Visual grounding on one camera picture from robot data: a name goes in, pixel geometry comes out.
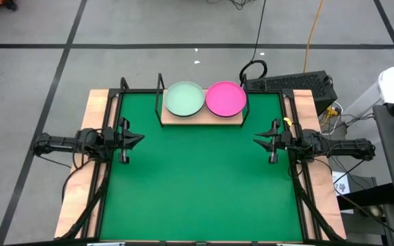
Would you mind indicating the green table mat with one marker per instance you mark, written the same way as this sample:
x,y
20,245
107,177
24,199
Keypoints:
x,y
197,177

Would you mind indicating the black metal table frame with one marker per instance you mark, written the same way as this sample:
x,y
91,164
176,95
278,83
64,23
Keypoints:
x,y
269,91

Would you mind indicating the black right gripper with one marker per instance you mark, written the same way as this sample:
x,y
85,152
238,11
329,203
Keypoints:
x,y
286,141

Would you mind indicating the yellow gripper tag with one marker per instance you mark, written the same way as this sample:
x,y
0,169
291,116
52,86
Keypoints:
x,y
287,120

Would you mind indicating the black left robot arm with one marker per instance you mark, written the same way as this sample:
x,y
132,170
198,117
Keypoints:
x,y
60,141

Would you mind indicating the magenta plate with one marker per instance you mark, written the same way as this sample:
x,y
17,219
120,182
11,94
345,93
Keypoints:
x,y
226,99

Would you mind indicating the black side stand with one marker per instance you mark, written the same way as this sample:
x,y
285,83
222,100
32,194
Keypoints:
x,y
368,198

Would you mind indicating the white paper sheet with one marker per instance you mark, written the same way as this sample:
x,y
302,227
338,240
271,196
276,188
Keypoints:
x,y
340,182

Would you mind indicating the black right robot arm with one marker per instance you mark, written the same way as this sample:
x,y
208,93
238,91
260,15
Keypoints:
x,y
347,147

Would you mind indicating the mint green plate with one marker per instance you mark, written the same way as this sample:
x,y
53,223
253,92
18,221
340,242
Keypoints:
x,y
184,99

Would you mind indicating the wooden shelf with black legs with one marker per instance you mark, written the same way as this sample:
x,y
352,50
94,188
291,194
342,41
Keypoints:
x,y
200,120

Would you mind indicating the black computer case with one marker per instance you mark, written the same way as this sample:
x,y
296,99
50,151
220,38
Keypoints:
x,y
296,83

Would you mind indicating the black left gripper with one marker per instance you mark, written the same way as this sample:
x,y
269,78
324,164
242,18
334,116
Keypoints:
x,y
118,140

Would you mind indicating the yellow power plug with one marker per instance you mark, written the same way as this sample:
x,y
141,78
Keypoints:
x,y
332,111

